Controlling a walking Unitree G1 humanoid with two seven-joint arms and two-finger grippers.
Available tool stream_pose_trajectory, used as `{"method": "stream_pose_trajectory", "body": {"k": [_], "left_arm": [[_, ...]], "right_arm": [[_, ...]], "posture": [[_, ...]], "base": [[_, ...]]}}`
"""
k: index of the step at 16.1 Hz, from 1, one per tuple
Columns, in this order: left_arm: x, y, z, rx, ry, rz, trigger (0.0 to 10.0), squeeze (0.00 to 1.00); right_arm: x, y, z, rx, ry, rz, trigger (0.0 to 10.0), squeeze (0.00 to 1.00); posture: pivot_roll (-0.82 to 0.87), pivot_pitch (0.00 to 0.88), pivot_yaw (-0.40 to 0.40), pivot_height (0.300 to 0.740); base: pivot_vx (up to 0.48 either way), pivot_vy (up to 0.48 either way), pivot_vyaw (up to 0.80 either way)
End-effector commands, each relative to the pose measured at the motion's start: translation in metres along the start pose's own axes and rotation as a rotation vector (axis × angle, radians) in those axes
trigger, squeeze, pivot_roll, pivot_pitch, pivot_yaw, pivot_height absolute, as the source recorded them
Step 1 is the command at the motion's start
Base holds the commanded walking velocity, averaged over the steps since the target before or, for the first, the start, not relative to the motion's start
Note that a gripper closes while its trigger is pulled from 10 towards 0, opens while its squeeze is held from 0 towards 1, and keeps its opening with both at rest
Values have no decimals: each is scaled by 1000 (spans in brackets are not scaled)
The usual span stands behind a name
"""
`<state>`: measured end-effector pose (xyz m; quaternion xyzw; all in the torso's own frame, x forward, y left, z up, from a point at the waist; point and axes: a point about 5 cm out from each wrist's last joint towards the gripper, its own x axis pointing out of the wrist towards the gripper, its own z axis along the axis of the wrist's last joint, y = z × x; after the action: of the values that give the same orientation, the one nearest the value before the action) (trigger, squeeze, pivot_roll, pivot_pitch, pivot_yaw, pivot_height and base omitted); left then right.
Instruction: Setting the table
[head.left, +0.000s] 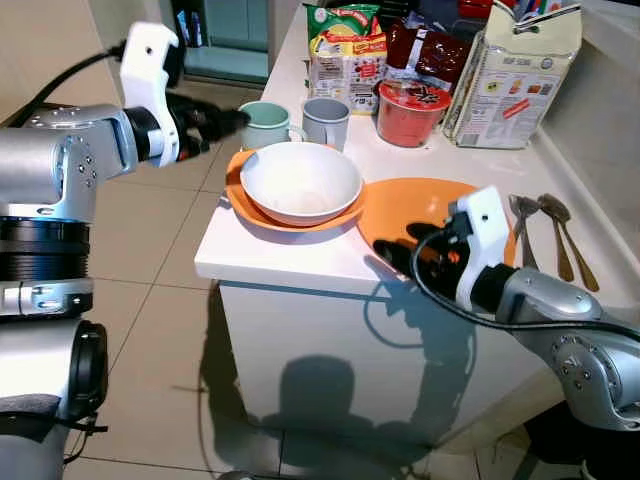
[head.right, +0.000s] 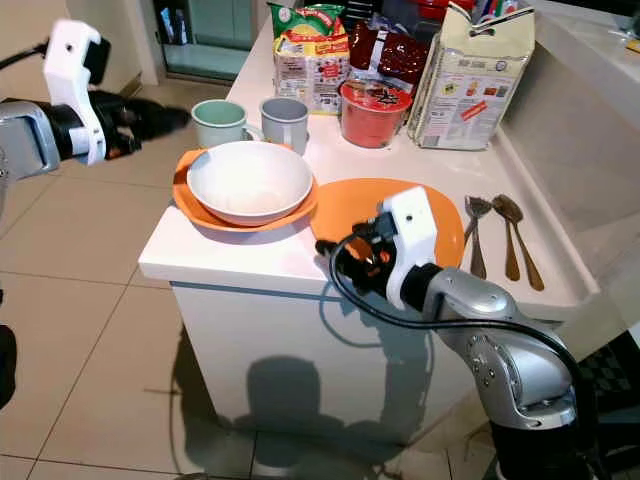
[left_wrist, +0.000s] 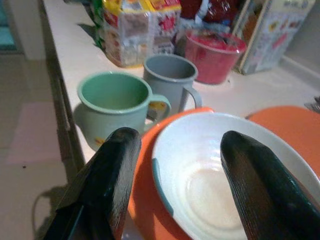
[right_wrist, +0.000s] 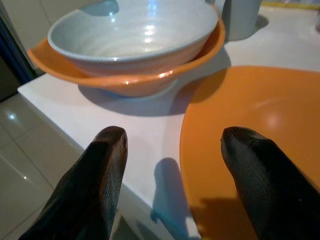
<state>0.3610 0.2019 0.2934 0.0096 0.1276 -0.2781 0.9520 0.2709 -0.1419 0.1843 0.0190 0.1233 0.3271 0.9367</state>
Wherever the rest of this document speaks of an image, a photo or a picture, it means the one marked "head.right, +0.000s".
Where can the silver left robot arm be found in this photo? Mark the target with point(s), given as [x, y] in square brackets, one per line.
[25, 140]

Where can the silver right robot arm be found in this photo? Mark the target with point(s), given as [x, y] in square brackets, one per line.
[510, 340]

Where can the pale green mug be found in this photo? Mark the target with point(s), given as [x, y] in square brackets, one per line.
[215, 122]

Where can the orange plate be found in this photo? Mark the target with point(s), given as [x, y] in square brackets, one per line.
[360, 205]
[182, 195]

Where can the teal glass door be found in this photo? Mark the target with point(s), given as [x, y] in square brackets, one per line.
[200, 25]

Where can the white bowl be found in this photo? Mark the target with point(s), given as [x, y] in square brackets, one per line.
[248, 185]

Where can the white kitchen counter cabinet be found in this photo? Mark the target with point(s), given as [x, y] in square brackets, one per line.
[260, 340]

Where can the silver fork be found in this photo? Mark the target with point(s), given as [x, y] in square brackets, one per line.
[474, 208]

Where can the grey mug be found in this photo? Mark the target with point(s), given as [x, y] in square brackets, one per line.
[285, 122]

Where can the red instant noodle cup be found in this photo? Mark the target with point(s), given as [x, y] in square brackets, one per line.
[372, 115]

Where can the bronze spoon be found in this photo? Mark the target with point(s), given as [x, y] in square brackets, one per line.
[508, 208]

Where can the green yellow noodle multipack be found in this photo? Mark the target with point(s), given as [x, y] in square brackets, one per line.
[308, 60]

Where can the dark red snack packet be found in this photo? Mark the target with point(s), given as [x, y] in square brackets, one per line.
[390, 55]

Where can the beige paper food bag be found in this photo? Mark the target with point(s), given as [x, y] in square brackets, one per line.
[475, 85]

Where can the red container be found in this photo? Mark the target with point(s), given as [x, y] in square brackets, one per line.
[432, 8]

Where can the black checkered floor mat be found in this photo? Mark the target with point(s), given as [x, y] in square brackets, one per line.
[610, 365]

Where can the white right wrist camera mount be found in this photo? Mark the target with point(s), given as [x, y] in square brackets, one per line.
[410, 235]

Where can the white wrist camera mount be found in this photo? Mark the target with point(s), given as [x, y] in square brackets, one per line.
[72, 55]
[410, 235]

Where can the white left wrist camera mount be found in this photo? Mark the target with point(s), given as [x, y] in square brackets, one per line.
[72, 55]

